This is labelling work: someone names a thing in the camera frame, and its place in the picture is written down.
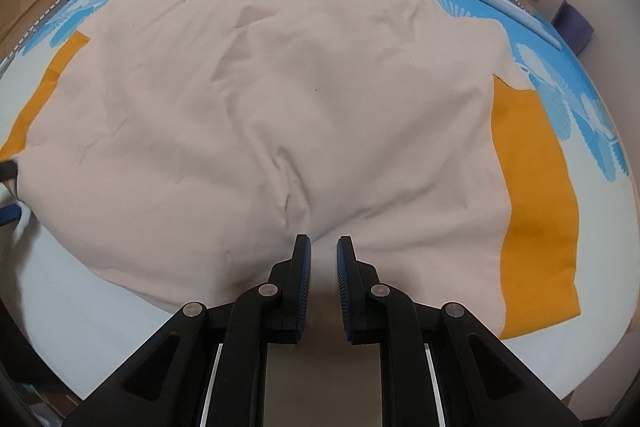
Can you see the purple box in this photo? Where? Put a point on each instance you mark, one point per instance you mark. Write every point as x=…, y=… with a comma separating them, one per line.
x=572, y=27

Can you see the blue and white patterned mat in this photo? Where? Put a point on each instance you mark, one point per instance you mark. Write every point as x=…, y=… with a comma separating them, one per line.
x=50, y=282

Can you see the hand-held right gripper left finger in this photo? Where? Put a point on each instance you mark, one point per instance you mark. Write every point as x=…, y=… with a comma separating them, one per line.
x=299, y=287

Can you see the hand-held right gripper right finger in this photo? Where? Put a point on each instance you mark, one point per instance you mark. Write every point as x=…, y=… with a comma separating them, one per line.
x=347, y=287

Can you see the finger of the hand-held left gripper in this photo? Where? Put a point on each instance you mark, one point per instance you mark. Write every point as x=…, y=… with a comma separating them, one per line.
x=6, y=169
x=9, y=213

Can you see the beige and orange jacket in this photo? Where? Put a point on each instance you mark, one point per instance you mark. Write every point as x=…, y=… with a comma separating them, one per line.
x=300, y=107

